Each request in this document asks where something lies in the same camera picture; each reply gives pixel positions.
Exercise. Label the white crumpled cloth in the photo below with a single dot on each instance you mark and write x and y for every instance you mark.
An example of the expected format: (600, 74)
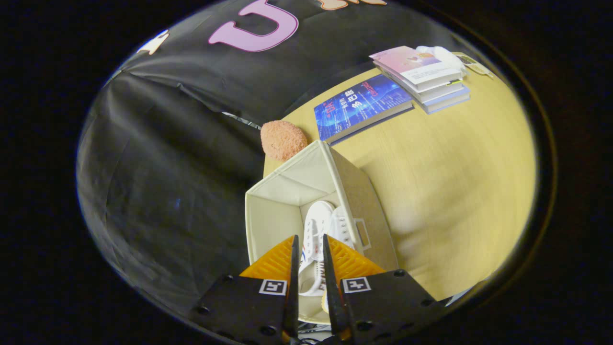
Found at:
(443, 53)

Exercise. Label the small pale card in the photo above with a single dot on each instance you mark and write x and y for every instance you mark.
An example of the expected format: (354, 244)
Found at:
(474, 64)

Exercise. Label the fuzzy orange ball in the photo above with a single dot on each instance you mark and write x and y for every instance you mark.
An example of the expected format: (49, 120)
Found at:
(282, 140)

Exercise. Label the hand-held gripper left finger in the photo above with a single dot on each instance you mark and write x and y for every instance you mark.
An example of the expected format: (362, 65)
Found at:
(249, 306)

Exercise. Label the black backdrop cloth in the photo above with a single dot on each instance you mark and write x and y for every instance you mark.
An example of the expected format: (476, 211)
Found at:
(191, 143)

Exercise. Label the grey blue book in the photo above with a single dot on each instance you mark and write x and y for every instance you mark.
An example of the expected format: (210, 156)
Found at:
(450, 101)

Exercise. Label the blue cover book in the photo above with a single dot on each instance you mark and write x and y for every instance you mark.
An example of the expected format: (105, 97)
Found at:
(359, 105)

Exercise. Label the pink cover book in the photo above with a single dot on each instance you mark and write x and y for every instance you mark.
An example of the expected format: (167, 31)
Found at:
(412, 64)

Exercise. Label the beige fabric storage box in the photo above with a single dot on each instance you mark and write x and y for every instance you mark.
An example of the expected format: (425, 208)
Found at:
(364, 201)

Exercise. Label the white canvas shoe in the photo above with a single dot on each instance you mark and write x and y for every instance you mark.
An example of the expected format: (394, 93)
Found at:
(313, 235)
(341, 225)

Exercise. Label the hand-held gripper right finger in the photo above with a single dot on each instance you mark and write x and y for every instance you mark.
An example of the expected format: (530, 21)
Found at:
(388, 302)

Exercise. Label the white cover book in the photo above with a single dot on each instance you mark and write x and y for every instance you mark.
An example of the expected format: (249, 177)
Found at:
(443, 91)

